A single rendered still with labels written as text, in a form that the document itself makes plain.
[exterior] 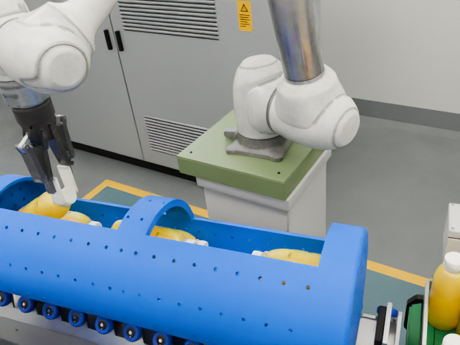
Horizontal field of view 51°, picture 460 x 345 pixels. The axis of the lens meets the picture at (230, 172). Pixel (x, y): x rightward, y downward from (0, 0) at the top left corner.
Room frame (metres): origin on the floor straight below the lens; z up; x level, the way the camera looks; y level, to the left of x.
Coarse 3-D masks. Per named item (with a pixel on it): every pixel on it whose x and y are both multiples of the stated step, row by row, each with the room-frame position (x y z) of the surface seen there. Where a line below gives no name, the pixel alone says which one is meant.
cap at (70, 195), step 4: (64, 188) 0.89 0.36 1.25; (68, 188) 0.89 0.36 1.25; (64, 192) 0.88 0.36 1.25; (68, 192) 0.88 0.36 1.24; (72, 192) 0.89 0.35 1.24; (64, 196) 0.87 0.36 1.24; (68, 196) 0.88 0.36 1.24; (72, 196) 0.88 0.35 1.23; (76, 196) 0.89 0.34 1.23; (68, 200) 0.87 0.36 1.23; (72, 200) 0.87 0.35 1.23; (68, 204) 0.87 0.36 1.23
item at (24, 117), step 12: (12, 108) 0.87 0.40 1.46; (36, 108) 0.85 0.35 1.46; (48, 108) 0.87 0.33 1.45; (24, 120) 0.85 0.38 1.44; (36, 120) 0.85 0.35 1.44; (48, 120) 0.89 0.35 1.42; (24, 132) 0.85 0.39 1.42; (36, 132) 0.86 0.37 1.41; (48, 132) 0.88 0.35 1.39; (36, 144) 0.86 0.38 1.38
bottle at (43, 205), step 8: (40, 200) 0.89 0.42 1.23; (48, 200) 0.88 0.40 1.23; (24, 208) 0.92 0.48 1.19; (32, 208) 0.90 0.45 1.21; (40, 208) 0.88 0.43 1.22; (48, 208) 0.87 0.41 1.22; (56, 208) 0.87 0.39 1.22; (64, 208) 0.88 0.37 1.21; (48, 216) 0.87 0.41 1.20; (56, 216) 0.87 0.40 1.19
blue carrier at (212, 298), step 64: (0, 192) 0.94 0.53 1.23; (0, 256) 0.81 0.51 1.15; (64, 256) 0.75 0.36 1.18; (128, 256) 0.71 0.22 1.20; (192, 256) 0.67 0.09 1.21; (256, 256) 0.64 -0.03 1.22; (128, 320) 0.67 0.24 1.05; (192, 320) 0.60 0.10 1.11; (256, 320) 0.56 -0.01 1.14; (320, 320) 0.52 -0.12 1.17
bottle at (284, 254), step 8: (280, 248) 0.70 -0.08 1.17; (264, 256) 0.70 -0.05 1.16; (272, 256) 0.68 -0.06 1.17; (280, 256) 0.67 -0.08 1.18; (288, 256) 0.67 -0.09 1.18; (296, 256) 0.67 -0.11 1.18; (304, 256) 0.67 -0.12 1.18; (312, 256) 0.66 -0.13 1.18; (320, 256) 0.66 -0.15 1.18; (312, 264) 0.64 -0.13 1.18
